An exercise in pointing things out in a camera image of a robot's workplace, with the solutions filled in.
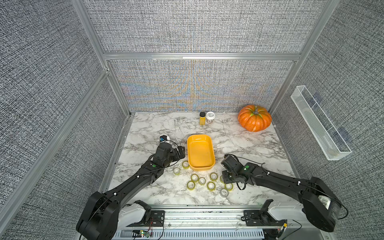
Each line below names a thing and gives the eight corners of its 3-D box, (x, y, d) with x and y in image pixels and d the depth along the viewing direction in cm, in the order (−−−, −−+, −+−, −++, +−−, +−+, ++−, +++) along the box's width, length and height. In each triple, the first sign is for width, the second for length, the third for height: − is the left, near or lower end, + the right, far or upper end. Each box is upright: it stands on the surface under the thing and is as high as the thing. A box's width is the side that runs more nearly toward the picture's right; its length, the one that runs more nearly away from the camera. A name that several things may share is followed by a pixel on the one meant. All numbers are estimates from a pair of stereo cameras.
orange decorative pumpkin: (240, 135, 108) (245, 123, 98) (235, 116, 120) (239, 104, 110) (267, 134, 108) (274, 123, 98) (259, 116, 120) (265, 104, 110)
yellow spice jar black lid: (199, 125, 115) (200, 116, 107) (199, 120, 118) (200, 111, 110) (205, 125, 115) (205, 116, 107) (204, 120, 118) (205, 111, 110)
